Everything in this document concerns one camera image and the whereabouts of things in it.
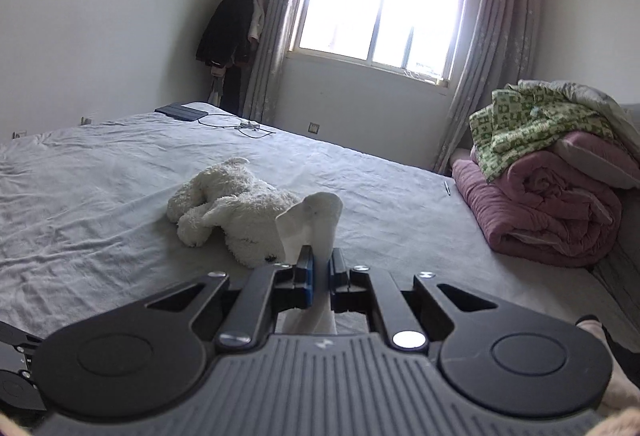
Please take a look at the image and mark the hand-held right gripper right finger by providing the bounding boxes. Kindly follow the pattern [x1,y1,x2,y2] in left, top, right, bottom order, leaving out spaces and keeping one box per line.
[327,248,501,351]

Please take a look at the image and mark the window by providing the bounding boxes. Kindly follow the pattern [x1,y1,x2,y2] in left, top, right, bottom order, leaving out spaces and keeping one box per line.
[287,0,473,87]

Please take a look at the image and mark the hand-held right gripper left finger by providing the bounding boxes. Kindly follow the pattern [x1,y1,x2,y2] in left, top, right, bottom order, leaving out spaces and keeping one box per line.
[145,246,317,349]

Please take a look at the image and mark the grey bed sheet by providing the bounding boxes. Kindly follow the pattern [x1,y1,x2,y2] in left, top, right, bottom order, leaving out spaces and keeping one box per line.
[0,102,640,367]

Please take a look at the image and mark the pink grey pillow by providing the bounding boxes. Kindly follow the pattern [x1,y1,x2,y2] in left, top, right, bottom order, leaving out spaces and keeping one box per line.
[550,131,640,190]

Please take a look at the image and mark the folded beige garment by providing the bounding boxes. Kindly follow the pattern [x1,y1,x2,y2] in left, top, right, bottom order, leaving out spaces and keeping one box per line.
[576,317,607,342]

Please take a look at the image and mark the white bear print t-shirt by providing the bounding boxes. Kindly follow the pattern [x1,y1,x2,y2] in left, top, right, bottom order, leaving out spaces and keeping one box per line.
[275,192,344,336]

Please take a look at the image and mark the pink folded quilt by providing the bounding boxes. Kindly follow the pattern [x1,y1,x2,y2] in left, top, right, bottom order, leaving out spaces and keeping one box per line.
[451,151,623,267]

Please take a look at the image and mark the hanging dark coat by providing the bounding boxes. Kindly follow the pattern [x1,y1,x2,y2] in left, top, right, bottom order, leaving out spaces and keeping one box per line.
[196,0,256,66]

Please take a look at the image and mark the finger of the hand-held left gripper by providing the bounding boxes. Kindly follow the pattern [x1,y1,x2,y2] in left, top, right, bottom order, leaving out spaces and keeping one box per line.
[0,321,45,357]

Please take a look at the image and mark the white plush dog toy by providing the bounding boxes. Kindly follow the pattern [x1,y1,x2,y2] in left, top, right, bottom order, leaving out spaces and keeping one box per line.
[166,157,303,269]

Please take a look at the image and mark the hanging light clothes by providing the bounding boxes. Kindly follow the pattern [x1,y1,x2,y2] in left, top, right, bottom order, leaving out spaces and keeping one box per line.
[244,0,267,52]

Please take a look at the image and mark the green patterned blanket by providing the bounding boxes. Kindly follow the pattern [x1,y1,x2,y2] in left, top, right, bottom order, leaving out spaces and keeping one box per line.
[469,83,616,184]

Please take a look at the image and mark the dark tablet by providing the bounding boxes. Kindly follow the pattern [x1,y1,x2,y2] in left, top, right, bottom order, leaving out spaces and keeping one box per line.
[154,103,210,121]

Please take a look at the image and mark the grey patterned curtain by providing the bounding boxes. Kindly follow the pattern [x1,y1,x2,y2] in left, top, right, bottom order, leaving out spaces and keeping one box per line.
[240,0,321,127]
[432,0,546,174]

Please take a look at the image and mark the white charging cable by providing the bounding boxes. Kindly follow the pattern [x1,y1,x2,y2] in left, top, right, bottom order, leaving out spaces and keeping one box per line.
[197,113,277,137]

